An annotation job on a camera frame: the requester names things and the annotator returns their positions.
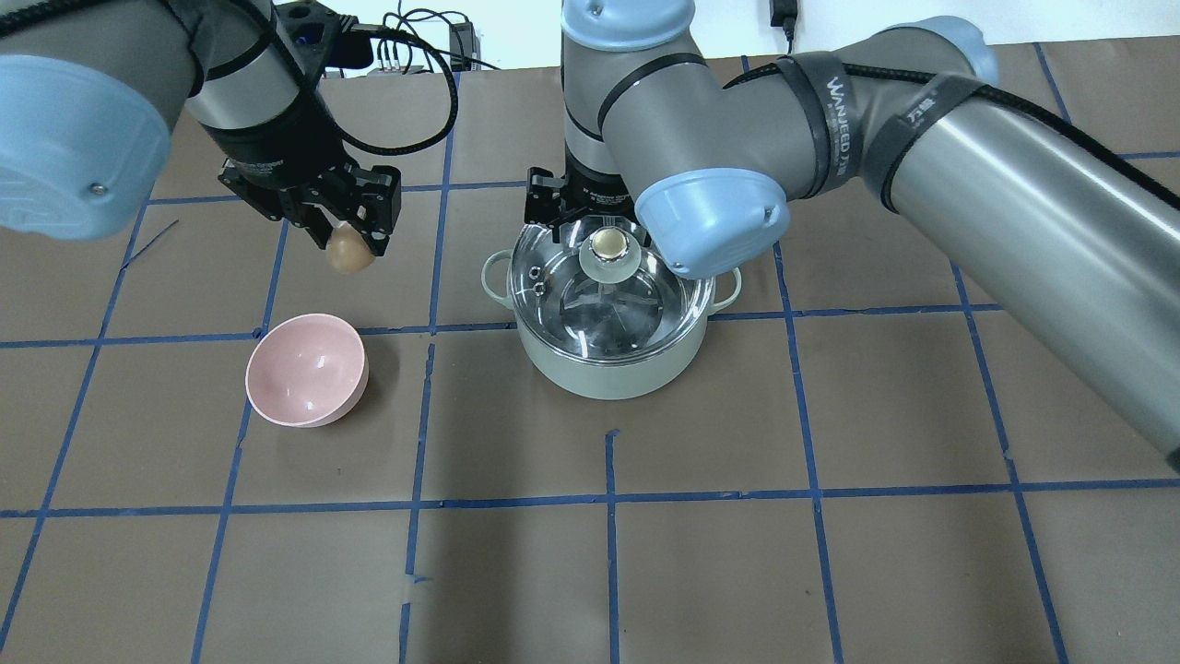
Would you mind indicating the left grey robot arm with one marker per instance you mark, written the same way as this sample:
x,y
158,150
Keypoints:
x,y
92,90

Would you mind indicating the light green cooking pot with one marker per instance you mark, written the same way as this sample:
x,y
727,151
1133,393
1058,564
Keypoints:
x,y
603,382

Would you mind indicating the black power adapter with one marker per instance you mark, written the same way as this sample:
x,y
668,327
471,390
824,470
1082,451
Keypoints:
x,y
463,46

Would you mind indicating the glass pot lid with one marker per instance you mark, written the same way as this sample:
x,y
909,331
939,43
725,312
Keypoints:
x,y
598,292

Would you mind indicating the brown egg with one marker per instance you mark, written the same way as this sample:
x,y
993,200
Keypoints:
x,y
346,251

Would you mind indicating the pink bowl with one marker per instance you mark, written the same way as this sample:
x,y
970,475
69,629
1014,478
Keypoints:
x,y
308,371

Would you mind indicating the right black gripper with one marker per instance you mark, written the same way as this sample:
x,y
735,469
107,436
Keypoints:
x,y
550,200

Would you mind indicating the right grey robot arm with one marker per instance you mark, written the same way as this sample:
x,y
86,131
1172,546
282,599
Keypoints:
x,y
1074,242

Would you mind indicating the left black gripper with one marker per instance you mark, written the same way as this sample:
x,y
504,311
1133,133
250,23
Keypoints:
x,y
277,146

